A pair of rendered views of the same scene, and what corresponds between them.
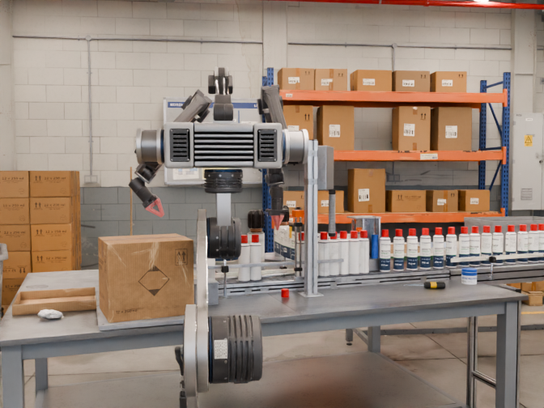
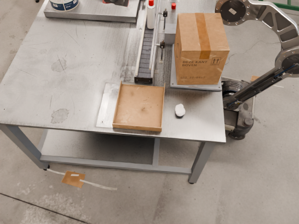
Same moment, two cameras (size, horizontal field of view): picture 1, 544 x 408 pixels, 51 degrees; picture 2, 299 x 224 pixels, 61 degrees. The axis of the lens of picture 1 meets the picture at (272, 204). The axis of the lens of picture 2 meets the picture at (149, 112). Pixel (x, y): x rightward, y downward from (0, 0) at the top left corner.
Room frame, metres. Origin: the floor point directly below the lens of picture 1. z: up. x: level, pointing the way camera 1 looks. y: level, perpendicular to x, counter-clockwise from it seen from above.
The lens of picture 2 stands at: (1.89, 1.58, 2.01)
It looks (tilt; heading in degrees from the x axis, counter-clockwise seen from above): 57 degrees down; 293
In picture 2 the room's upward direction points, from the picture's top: straight up
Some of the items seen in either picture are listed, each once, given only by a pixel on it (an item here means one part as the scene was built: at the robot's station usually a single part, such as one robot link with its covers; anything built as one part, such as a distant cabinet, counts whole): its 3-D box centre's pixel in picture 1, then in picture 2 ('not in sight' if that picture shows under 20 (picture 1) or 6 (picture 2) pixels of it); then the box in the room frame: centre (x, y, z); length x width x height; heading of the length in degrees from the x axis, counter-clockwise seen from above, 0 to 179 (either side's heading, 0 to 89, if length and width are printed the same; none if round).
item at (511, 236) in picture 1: (511, 244); not in sight; (2.96, -1.25, 0.98); 0.05 x 0.05 x 0.20
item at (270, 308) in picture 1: (251, 285); (127, 10); (2.72, 0.10, 0.82); 2.10 x 1.31 x 0.02; 108
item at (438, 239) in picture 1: (438, 248); not in sight; (2.82, -0.83, 0.98); 0.05 x 0.05 x 0.20
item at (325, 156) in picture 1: (319, 167); not in sight; (2.53, -0.21, 1.38); 0.17 x 0.10 x 0.19; 163
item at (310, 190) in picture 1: (310, 218); not in sight; (2.45, -0.17, 1.16); 0.04 x 0.04 x 0.67; 18
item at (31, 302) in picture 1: (57, 299); (139, 104); (2.26, 0.87, 0.85); 0.30 x 0.26 x 0.04; 108
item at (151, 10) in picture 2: (209, 260); (151, 14); (2.45, 0.27, 0.98); 0.05 x 0.05 x 0.20
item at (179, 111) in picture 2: (49, 313); (180, 110); (2.04, 0.81, 0.85); 0.08 x 0.07 x 0.04; 80
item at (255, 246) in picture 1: (255, 257); not in sight; (2.52, 0.07, 0.98); 0.05 x 0.05 x 0.20
